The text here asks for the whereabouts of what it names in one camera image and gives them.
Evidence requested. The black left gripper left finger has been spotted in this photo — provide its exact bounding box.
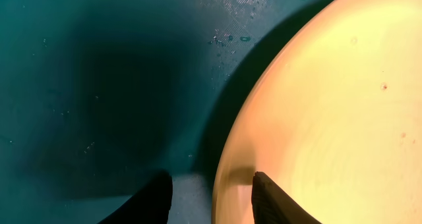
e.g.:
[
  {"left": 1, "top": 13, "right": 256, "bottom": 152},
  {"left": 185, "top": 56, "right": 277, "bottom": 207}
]
[{"left": 98, "top": 171, "right": 173, "bottom": 224}]

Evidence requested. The teal plastic tray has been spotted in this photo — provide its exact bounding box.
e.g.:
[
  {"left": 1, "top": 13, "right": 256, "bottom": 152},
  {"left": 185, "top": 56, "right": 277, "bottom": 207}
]
[{"left": 1, "top": 0, "right": 333, "bottom": 223}]

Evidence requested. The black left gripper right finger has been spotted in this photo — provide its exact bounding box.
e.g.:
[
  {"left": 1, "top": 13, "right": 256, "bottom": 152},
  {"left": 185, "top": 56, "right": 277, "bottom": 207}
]
[{"left": 251, "top": 172, "right": 321, "bottom": 224}]

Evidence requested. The yellow plate with sauce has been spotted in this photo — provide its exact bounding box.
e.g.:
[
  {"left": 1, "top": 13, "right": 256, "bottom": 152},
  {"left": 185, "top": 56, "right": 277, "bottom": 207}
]
[{"left": 211, "top": 0, "right": 421, "bottom": 223}]

